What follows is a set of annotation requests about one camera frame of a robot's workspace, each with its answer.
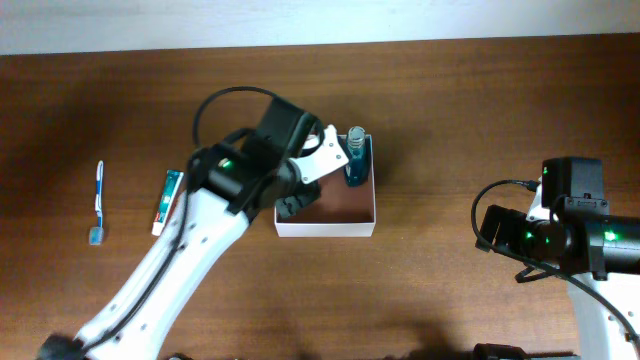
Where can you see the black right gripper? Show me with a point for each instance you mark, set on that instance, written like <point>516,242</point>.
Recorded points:
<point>510,222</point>

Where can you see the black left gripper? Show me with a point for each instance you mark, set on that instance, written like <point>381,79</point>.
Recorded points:
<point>308,192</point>

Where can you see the teal mouthwash bottle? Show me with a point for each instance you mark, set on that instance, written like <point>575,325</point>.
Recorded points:
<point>356,171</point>

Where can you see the teal toothpaste tube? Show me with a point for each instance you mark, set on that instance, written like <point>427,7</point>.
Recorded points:
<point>171,185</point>

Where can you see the blue white toothbrush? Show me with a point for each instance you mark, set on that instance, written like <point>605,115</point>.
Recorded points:
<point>96,233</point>

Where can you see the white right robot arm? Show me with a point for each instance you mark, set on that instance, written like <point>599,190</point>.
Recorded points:
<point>575,239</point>

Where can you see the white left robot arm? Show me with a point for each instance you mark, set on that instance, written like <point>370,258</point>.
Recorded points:
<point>207,221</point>

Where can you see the white cardboard box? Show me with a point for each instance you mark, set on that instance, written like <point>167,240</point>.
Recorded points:
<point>340,211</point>

